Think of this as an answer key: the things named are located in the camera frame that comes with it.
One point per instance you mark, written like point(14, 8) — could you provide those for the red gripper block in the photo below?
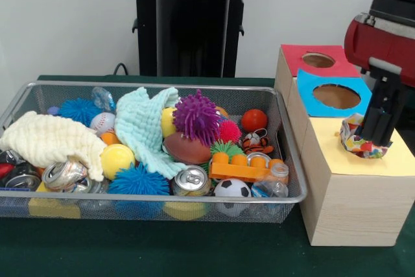
point(379, 46)

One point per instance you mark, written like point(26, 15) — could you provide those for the light teal waffle cloth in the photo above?
point(142, 127)

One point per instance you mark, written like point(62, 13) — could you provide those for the wooden box with three holes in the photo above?
point(350, 205)

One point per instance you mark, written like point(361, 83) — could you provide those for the red smooth ball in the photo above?
point(254, 121)

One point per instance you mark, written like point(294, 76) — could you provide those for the orange toy building block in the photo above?
point(233, 170)

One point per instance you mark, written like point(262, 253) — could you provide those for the black and white soccer ball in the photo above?
point(231, 187)

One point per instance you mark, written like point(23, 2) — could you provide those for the purple spiky rubber ball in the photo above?
point(197, 118)

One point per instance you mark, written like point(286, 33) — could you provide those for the brown toy football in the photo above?
point(188, 150)

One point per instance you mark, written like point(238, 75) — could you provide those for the blue spiky rubber ball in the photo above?
point(79, 110)
point(139, 181)

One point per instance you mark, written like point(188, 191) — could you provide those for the dark green table cloth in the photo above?
point(162, 251)

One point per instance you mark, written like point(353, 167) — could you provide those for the yellow smooth ball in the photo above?
point(118, 160)

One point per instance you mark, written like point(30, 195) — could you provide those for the cream waffle cloth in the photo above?
point(48, 140)

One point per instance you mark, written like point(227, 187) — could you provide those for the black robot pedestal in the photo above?
point(194, 30)

